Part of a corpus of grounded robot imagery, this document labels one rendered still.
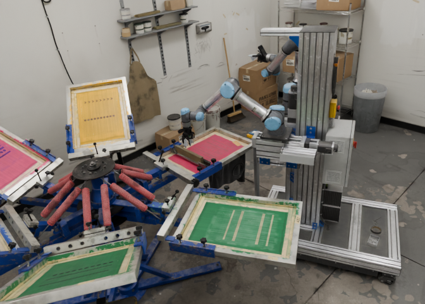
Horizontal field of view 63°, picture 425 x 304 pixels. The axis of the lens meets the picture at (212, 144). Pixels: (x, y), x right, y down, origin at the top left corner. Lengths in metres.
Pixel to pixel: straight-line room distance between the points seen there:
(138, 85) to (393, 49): 3.66
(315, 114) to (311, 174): 0.58
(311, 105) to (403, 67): 3.07
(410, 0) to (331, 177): 3.18
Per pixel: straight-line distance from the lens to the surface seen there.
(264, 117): 2.66
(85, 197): 2.51
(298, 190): 3.33
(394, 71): 5.87
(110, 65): 4.80
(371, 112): 5.63
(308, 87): 2.85
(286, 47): 3.15
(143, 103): 5.10
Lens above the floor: 2.58
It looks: 29 degrees down
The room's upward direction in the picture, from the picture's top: 5 degrees counter-clockwise
